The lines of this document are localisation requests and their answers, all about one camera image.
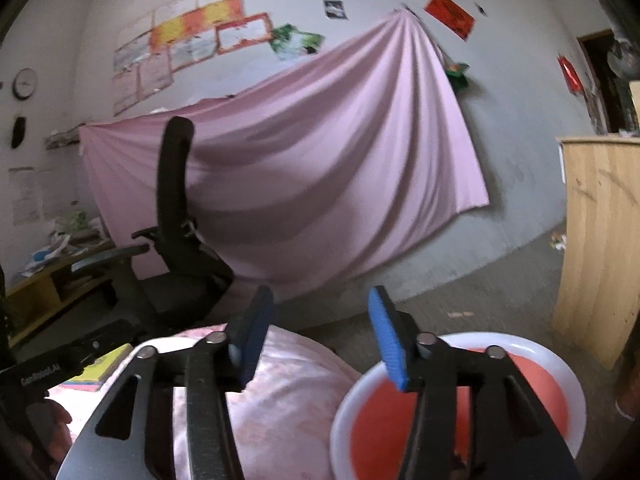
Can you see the black office chair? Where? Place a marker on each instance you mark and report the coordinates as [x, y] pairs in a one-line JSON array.
[[175, 240]]

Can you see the floor litter scrap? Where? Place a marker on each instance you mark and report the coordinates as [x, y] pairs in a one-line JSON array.
[[558, 242]]

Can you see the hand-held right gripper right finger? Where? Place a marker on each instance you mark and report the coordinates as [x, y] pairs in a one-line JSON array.
[[387, 340]]

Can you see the light wooden cabinet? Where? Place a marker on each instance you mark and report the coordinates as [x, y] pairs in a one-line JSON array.
[[600, 240]]

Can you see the white paper wall notice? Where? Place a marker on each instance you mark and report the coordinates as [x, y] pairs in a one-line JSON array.
[[23, 195]]

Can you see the red paper wall sheet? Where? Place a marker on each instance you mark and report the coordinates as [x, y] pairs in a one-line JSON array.
[[450, 15]]

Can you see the pile of papers and books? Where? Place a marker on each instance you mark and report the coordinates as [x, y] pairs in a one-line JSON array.
[[60, 245]]

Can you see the red basin with white rim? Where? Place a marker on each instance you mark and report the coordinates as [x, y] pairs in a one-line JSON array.
[[380, 435]]

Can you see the person's left hand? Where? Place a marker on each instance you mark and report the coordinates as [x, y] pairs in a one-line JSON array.
[[50, 430]]

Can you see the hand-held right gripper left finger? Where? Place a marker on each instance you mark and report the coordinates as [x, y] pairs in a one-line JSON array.
[[250, 340]]

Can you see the pink cloth sheet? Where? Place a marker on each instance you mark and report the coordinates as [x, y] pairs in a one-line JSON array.
[[310, 160]]

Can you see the round wall clock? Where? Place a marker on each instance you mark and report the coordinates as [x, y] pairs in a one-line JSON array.
[[24, 83]]

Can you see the low wooden shelf unit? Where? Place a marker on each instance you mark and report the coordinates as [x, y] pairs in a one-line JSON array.
[[35, 295]]

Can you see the yellow book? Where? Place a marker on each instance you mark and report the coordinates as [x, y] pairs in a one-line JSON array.
[[102, 367]]

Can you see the green and red wall ornament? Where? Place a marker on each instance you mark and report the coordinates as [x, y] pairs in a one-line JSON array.
[[457, 72]]

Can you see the small black-and-white wall picture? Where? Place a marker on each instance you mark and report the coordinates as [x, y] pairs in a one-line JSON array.
[[335, 9]]

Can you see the cluster of wall certificates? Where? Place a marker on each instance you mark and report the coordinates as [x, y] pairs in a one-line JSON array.
[[200, 25]]

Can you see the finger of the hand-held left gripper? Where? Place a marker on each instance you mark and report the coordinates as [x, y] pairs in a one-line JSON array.
[[105, 340]]

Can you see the red hanging wall ornament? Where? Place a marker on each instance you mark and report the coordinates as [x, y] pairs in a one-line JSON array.
[[570, 75]]

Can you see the pink printed blanket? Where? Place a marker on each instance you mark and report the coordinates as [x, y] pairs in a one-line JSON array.
[[290, 410]]

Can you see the black oval wall object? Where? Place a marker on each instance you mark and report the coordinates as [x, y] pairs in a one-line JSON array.
[[18, 132]]

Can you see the green wall picture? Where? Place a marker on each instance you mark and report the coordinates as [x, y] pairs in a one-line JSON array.
[[295, 42]]

